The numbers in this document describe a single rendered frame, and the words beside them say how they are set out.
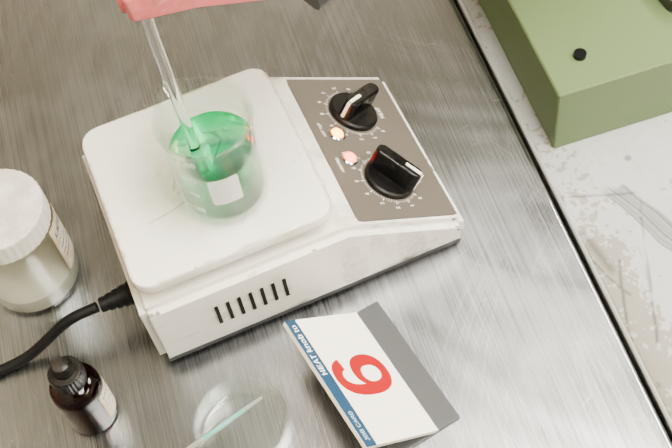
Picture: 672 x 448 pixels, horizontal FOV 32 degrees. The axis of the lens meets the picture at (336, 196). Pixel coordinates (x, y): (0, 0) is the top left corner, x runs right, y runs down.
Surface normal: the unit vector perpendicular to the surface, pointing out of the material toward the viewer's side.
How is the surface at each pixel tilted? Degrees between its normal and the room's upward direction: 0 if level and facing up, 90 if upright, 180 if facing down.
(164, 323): 90
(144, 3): 90
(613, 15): 1
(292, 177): 0
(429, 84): 0
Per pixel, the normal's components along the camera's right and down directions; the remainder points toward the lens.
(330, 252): 0.38, 0.76
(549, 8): -0.09, -0.53
